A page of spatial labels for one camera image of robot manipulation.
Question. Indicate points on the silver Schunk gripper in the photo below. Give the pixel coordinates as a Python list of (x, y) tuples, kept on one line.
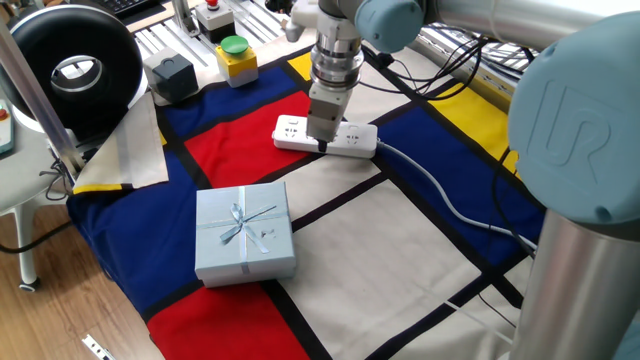
[(325, 115)]

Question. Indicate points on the white four-socket power strip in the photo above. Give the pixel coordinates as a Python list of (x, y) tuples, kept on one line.
[(360, 145)]

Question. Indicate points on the grey and light-blue robot arm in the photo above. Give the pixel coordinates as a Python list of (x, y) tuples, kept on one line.
[(575, 125)]

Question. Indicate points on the colour block checked tablecloth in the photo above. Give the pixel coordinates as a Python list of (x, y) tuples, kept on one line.
[(380, 250)]

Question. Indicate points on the green button on yellow box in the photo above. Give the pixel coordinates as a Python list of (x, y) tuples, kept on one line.
[(237, 65)]

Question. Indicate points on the light blue ribboned gift box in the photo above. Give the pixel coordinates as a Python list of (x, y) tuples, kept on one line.
[(260, 250)]

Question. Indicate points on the red button on grey box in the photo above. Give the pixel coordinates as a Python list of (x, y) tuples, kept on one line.
[(215, 22)]

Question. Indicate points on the dark grey button box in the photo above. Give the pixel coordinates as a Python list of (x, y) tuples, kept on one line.
[(172, 77)]

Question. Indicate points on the black keyboard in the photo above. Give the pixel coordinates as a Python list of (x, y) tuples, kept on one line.
[(125, 5)]

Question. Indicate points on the white stool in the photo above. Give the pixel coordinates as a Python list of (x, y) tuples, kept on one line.
[(20, 175)]

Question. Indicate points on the teach pendant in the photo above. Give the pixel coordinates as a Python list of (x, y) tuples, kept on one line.
[(5, 130)]

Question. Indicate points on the aluminium post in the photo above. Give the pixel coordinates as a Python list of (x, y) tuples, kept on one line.
[(37, 100)]

